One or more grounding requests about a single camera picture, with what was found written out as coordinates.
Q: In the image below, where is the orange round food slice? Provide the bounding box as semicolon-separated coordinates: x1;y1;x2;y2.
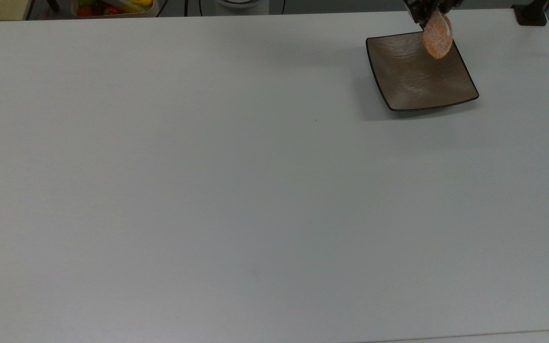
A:
421;10;454;60

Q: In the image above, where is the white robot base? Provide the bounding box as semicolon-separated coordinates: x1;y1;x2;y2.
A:
214;0;270;10

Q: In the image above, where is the square brown ceramic plate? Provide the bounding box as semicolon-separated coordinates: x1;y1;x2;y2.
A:
366;31;480;112

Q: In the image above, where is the black clamp base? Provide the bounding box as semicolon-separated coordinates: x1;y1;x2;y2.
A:
512;0;549;27

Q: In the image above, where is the beige bin of toy fruit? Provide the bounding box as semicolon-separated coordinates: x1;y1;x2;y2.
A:
71;0;159;19

